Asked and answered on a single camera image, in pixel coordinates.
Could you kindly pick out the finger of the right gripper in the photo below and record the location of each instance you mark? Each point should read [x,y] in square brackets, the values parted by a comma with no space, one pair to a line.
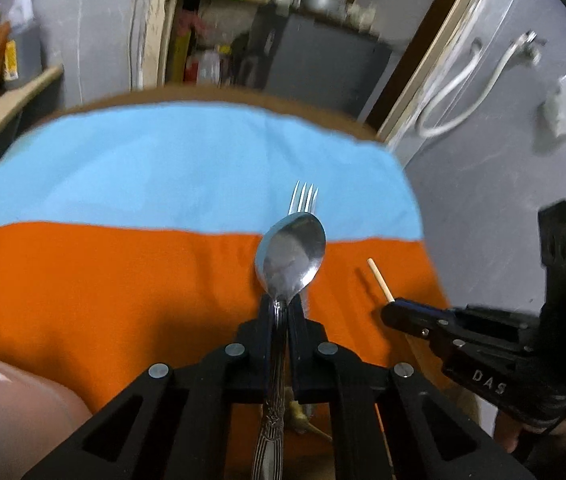
[413,319]

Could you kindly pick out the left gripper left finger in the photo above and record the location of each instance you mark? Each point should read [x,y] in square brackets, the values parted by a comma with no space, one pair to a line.
[170,423]

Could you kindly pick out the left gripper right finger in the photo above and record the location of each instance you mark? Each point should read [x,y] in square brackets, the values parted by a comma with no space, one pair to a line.
[428,437]

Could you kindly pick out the wooden chopstick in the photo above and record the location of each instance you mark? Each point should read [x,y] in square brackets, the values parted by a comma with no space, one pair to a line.
[385,442]
[380,280]

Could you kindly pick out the large silver spoon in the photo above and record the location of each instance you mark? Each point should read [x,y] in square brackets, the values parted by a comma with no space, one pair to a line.
[288,258]

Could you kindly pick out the silver fork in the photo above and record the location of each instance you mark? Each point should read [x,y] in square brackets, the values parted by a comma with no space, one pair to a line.
[304,198]

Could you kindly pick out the right hand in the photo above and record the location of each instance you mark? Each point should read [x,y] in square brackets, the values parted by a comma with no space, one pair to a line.
[508,432]

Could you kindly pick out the orange cloth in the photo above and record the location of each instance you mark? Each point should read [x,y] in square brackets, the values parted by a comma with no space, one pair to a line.
[90,307]

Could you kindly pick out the light blue cloth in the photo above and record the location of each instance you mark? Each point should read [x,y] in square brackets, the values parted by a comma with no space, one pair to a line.
[206,168]

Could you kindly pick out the grey cabinet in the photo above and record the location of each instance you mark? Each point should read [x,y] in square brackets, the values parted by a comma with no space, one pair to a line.
[321,64]

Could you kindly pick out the metal pot on cabinet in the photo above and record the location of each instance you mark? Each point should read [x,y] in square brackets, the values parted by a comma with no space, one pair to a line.
[321,6]

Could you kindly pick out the yellow gas cylinder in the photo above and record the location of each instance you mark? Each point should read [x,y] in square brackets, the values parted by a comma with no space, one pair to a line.
[177,57]

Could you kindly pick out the large clear oil jug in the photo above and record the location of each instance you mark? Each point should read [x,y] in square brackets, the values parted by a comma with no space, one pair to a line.
[23,50]

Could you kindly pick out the wall water tap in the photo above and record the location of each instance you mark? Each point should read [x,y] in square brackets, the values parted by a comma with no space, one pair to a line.
[528,47]

